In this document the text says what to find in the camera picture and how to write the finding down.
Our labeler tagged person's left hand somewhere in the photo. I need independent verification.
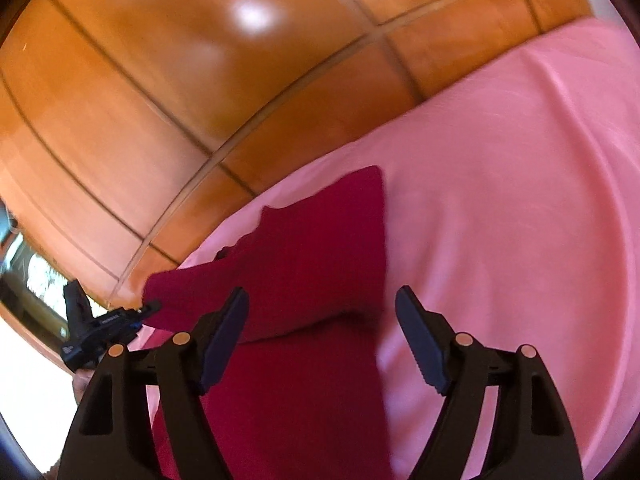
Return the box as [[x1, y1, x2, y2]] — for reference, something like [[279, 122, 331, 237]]
[[72, 368, 94, 405]]

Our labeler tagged dark red garment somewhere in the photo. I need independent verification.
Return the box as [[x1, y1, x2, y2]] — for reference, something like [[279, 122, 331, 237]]
[[143, 166, 392, 479]]

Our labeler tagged wooden wardrobe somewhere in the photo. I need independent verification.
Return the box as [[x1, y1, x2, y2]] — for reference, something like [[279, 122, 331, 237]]
[[1, 0, 591, 306]]

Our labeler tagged window with lace curtain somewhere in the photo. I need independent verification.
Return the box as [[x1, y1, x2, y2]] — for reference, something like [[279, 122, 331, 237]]
[[0, 204, 87, 356]]

